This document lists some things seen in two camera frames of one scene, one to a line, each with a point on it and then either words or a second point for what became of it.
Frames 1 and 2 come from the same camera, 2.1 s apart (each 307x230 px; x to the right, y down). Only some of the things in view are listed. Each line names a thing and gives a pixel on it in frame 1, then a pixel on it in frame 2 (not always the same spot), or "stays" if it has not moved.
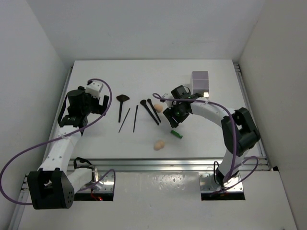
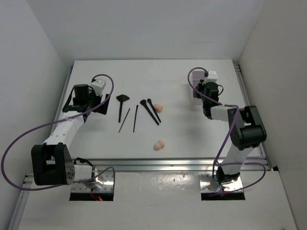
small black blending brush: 149,100 stays
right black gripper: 174,120 → 201,85
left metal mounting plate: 106,184 stays
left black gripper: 98,108 stays
